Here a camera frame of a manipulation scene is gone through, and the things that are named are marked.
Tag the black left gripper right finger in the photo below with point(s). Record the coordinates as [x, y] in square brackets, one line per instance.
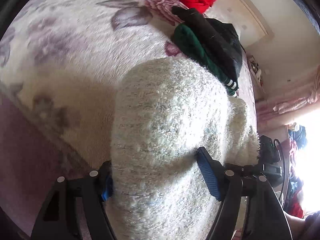
[245, 196]

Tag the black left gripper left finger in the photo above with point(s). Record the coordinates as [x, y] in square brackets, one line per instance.
[58, 217]

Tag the white fluffy knit garment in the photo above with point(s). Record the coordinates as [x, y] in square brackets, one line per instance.
[165, 110]

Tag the hanging clothes pile by window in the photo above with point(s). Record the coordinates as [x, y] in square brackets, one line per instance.
[296, 141]

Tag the pink curtain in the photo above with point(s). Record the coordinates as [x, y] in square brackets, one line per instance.
[288, 103]

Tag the dark green black garment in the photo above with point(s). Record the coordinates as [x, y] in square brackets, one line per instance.
[212, 44]

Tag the floral purple white bed blanket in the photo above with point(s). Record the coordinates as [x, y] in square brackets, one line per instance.
[62, 62]

